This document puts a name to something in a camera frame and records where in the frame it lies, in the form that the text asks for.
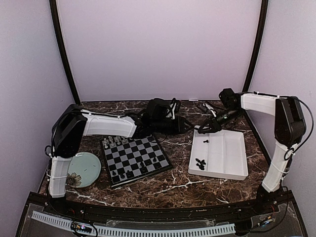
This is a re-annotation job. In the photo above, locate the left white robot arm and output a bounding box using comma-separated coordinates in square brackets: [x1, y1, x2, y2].
[47, 104, 194, 215]

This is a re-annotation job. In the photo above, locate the left black frame post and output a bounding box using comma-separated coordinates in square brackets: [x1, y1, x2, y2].
[49, 0, 81, 105]

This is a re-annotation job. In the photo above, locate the white slotted cable duct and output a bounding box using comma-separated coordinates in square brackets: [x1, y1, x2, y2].
[31, 211, 236, 237]

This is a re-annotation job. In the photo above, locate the black front rail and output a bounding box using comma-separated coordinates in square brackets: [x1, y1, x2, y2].
[27, 191, 295, 223]

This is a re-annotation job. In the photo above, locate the white plastic tray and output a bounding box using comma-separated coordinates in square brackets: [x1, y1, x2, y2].
[188, 126, 248, 181]

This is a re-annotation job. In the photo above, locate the right black frame post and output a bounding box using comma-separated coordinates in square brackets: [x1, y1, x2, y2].
[242, 0, 269, 92]

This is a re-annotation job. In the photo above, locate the green floral ceramic plate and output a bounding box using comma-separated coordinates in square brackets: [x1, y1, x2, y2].
[66, 152, 101, 189]

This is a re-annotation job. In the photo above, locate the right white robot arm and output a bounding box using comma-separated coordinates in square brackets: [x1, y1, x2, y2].
[196, 88, 307, 193]

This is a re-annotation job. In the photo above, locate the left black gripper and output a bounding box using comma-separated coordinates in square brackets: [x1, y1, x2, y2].
[153, 116, 195, 136]

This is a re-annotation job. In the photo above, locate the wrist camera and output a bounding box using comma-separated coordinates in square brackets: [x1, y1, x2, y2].
[146, 98, 181, 119]
[219, 88, 236, 109]

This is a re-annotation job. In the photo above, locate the black and white chessboard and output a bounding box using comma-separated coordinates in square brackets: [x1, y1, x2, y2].
[100, 135, 173, 188]

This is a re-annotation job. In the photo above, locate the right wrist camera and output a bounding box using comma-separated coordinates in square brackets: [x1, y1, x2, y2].
[219, 88, 236, 109]

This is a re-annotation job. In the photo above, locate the black chess pieces pile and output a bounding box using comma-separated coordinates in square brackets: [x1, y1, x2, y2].
[195, 158, 206, 170]

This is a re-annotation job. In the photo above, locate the black frame post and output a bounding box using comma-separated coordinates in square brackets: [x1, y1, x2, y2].
[49, 0, 81, 105]
[242, 0, 269, 92]

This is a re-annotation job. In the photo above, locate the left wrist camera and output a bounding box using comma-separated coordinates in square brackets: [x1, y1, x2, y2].
[146, 98, 181, 119]

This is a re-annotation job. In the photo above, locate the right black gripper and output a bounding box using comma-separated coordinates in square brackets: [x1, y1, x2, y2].
[198, 107, 242, 133]

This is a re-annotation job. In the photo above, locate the black chess pawn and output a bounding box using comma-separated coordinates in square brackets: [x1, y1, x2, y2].
[140, 162, 146, 173]

